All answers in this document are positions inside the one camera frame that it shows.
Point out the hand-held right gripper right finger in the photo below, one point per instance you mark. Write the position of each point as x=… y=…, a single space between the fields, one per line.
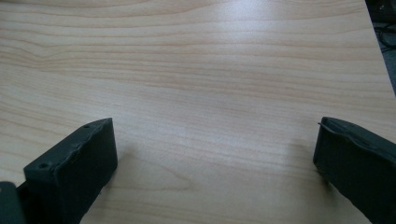
x=358 y=165

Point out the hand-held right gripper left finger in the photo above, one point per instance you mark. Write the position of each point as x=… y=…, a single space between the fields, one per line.
x=81 y=168

